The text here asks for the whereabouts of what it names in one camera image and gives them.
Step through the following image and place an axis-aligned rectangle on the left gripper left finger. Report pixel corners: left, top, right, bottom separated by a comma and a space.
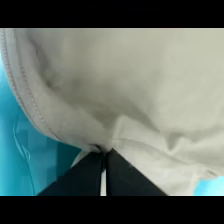
37, 150, 107, 197

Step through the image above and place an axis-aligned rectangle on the beige T-shirt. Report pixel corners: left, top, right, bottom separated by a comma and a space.
0, 27, 224, 197

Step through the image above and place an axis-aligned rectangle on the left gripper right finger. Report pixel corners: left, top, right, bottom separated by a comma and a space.
105, 148, 168, 197

